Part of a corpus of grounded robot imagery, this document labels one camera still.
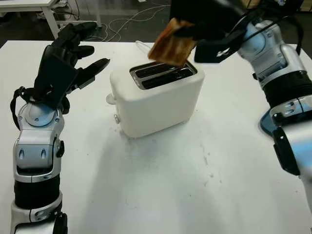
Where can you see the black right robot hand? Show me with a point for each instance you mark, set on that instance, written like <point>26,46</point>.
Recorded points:
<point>214,22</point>

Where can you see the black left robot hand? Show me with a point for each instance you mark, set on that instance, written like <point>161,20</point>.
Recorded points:
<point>52,52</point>

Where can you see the browned toast slice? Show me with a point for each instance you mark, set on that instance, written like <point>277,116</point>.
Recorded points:
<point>170,48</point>

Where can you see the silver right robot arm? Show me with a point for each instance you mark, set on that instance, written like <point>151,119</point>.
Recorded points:
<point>275,63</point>

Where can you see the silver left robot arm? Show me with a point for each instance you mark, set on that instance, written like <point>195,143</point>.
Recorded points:
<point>36,141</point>

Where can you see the white two-slot toaster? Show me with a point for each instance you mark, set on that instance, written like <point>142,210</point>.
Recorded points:
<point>156,109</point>

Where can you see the white desk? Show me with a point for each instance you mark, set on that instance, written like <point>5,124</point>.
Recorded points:
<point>52,24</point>

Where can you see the blue plastic tray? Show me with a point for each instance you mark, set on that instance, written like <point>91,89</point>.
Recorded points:
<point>265,124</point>

